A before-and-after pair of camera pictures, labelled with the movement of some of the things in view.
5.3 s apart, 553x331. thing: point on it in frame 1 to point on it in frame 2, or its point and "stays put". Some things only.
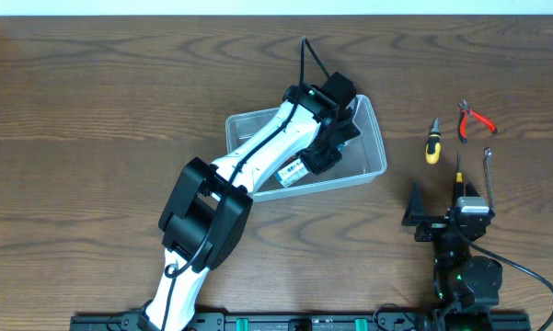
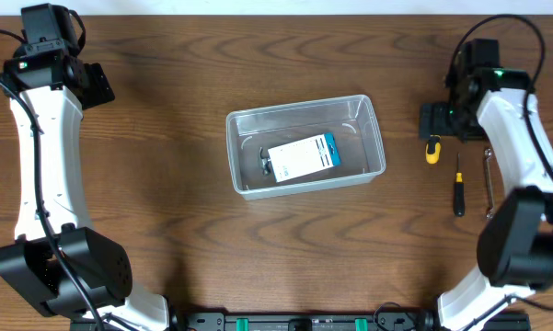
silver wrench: x=488 y=154 stays put
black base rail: x=292 y=321 stays put
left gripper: x=320 y=162 to x=94 y=89
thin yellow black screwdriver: x=459 y=189 stays put
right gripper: x=414 y=216 to x=435 y=111
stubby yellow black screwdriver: x=433 y=147 stays put
